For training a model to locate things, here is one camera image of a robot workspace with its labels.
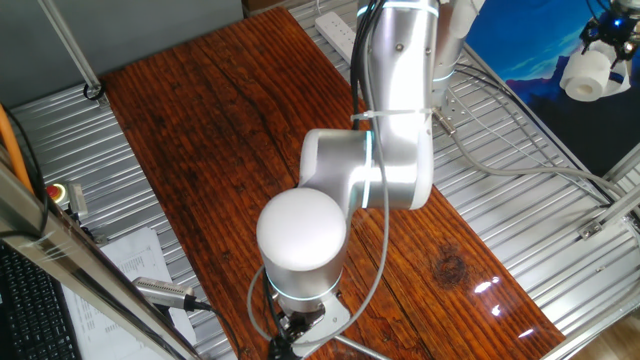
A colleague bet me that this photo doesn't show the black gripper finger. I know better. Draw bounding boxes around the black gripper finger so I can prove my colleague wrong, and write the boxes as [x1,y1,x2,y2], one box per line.
[279,310,325,341]

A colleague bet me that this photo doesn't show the black background gripper finger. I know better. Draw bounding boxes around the black background gripper finger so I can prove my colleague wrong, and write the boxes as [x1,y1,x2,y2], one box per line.
[610,40,639,70]
[578,19,601,56]

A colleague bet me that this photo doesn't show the black background gripper body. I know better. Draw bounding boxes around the black background gripper body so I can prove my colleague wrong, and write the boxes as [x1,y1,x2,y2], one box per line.
[597,10,640,46]

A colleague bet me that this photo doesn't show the white toilet paper roll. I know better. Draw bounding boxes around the white toilet paper roll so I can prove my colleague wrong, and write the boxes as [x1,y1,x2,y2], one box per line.
[558,42,632,104]

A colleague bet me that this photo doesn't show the blue mountain picture backdrop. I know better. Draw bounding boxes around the blue mountain picture backdrop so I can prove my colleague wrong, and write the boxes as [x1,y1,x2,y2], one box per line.
[464,0,640,177]

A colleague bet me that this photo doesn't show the printed paper sheets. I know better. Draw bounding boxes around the printed paper sheets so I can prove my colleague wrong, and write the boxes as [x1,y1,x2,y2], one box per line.
[62,227,199,360]

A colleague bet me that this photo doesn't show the brown wooden board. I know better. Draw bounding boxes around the brown wooden board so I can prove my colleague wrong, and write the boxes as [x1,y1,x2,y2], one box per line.
[102,5,566,360]

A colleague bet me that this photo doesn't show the white power strip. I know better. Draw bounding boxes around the white power strip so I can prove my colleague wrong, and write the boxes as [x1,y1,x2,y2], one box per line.
[314,10,357,64]

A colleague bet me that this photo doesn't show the black keyboard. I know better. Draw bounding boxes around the black keyboard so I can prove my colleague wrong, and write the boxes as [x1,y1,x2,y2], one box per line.
[0,242,84,360]

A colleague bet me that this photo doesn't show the red emergency stop button box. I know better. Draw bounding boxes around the red emergency stop button box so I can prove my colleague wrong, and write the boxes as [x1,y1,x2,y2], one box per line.
[45,180,90,221]

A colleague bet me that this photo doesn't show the orange pole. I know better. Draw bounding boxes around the orange pole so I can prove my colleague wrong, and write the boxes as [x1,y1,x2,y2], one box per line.
[0,104,34,194]

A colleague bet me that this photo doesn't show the black background robot cables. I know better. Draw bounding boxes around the black background robot cables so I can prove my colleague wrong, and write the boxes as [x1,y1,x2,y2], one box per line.
[584,0,614,21]

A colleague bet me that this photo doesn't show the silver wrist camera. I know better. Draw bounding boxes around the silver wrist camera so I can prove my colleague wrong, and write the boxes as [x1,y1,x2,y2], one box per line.
[289,294,352,359]

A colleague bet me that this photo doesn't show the metal bar clamp black handle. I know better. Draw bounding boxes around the metal bar clamp black handle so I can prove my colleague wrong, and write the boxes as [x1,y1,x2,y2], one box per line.
[334,334,392,360]

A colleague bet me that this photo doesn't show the black table cable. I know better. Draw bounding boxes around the black table cable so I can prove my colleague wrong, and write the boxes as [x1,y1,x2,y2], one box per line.
[452,62,619,201]

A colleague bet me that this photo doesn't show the black exterior camera cable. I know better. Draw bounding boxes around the black exterior camera cable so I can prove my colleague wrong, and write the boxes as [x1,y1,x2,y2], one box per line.
[183,297,244,360]

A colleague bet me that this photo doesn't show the aluminium frame profile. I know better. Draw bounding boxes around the aluminium frame profile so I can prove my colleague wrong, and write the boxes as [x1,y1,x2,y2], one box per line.
[578,185,640,241]
[602,143,640,184]

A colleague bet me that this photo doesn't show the ribbed silver exterior camera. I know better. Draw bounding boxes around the ribbed silver exterior camera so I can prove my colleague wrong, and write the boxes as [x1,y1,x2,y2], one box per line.
[131,276,197,312]

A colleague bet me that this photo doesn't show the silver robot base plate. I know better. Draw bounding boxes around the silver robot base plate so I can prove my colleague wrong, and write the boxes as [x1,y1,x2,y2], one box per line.
[432,85,474,137]

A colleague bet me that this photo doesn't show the thick grey robot cable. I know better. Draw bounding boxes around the thick grey robot cable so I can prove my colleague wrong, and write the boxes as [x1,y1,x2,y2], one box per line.
[432,107,640,206]

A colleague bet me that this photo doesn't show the wide shiny metal frame bar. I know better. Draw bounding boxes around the wide shiny metal frame bar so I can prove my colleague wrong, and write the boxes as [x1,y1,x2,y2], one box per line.
[0,159,204,360]

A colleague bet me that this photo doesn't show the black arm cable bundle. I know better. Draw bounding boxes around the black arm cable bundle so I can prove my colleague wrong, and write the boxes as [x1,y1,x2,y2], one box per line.
[349,0,389,131]

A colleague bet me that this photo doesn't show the thin aluminium frame strut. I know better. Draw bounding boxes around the thin aluminium frame strut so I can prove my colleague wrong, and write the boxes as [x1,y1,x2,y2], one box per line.
[37,0,109,109]

